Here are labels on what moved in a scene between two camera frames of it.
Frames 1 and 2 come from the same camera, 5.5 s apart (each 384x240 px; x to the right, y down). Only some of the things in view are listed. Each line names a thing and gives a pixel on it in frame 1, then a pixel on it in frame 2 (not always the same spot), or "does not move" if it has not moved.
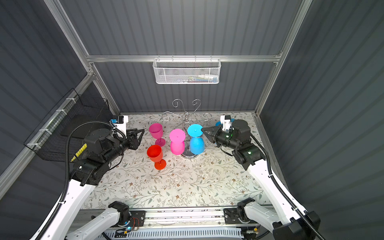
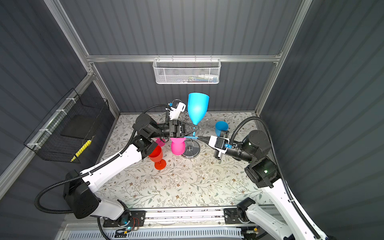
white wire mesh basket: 187,71 does not move
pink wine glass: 177,137 does not move
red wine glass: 155,154 does not move
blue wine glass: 197,144 to 198,105
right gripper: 213,135 to 212,138
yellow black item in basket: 80,151 does not move
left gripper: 133,141 to 176,129
